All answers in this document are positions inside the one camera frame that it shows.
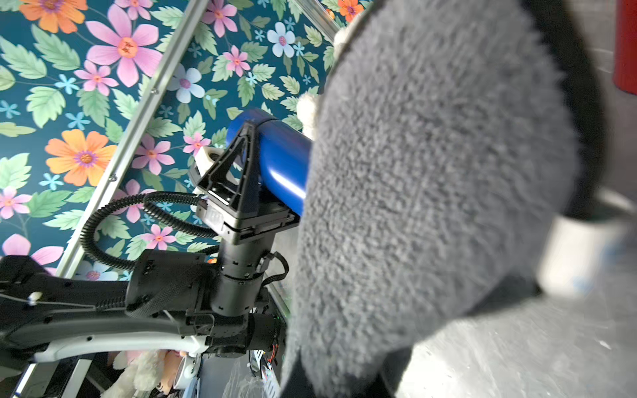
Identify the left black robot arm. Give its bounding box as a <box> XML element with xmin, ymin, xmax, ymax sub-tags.
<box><xmin>1</xmin><ymin>121</ymin><xmax>300</xmax><ymax>369</ymax></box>

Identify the red thermos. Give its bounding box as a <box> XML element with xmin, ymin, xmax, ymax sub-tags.
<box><xmin>613</xmin><ymin>0</ymin><xmax>636</xmax><ymax>96</ymax></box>

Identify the grey microfibre cloth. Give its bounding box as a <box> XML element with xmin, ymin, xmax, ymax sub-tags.
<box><xmin>281</xmin><ymin>1</ymin><xmax>605</xmax><ymax>397</ymax></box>

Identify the white teddy bear toy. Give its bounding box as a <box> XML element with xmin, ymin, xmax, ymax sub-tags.
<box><xmin>296</xmin><ymin>28</ymin><xmax>349</xmax><ymax>140</ymax></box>

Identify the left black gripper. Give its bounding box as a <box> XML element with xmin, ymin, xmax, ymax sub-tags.
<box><xmin>191</xmin><ymin>122</ymin><xmax>300</xmax><ymax>245</ymax></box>

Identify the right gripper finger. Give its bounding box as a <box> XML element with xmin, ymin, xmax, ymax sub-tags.
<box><xmin>537</xmin><ymin>188</ymin><xmax>636</xmax><ymax>299</ymax></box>

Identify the blue thermos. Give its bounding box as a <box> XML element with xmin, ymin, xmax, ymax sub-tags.
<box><xmin>227</xmin><ymin>109</ymin><xmax>313</xmax><ymax>216</ymax></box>

